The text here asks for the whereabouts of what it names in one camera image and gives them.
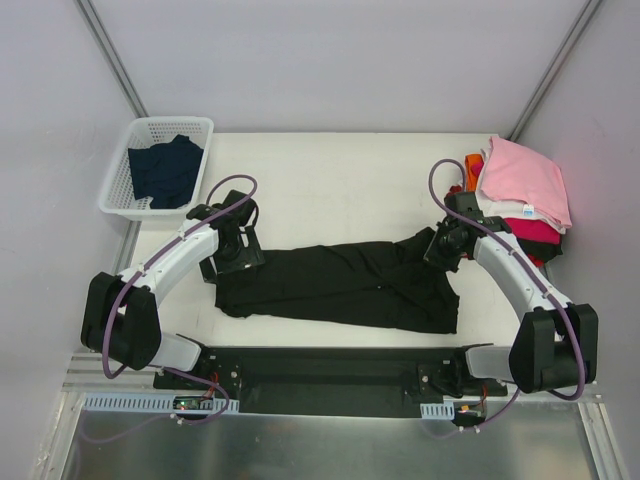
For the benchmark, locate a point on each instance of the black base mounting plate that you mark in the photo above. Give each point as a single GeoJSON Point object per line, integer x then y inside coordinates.
{"type": "Point", "coordinates": [357, 382]}

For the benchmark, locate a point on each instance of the left white cable duct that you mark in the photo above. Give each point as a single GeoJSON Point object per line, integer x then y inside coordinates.
{"type": "Point", "coordinates": [157, 403]}

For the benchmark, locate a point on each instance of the white cable duct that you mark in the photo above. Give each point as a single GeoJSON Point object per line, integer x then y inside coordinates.
{"type": "Point", "coordinates": [157, 403]}
{"type": "Point", "coordinates": [444, 411]}

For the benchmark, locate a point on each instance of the aluminium frame rail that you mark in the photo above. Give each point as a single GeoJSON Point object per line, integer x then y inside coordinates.
{"type": "Point", "coordinates": [85, 373]}

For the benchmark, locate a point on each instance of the magenta t shirt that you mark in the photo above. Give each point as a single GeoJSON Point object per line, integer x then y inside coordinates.
{"type": "Point", "coordinates": [534, 230]}

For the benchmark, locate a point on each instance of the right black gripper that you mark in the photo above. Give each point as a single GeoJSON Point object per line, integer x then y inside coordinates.
{"type": "Point", "coordinates": [439, 254]}

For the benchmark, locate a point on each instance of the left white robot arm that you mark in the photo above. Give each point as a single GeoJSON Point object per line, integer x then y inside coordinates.
{"type": "Point", "coordinates": [121, 318]}

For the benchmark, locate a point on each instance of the red t shirt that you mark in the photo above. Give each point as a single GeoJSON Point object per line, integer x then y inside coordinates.
{"type": "Point", "coordinates": [459, 193]}

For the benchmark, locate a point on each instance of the navy blue t shirt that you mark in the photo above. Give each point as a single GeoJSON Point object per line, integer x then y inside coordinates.
{"type": "Point", "coordinates": [166, 172]}

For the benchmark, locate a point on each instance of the right white cable duct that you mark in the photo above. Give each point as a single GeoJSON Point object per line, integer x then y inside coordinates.
{"type": "Point", "coordinates": [444, 411]}

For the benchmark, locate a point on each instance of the pink t shirt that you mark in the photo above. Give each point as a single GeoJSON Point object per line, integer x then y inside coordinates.
{"type": "Point", "coordinates": [515, 172]}

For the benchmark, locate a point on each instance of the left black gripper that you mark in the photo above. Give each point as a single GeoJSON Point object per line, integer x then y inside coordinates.
{"type": "Point", "coordinates": [235, 260]}

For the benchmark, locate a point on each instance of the white plastic laundry basket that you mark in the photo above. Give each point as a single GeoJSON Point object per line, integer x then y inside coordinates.
{"type": "Point", "coordinates": [117, 192]}

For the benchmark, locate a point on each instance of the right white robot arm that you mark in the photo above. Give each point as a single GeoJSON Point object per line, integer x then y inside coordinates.
{"type": "Point", "coordinates": [556, 344]}

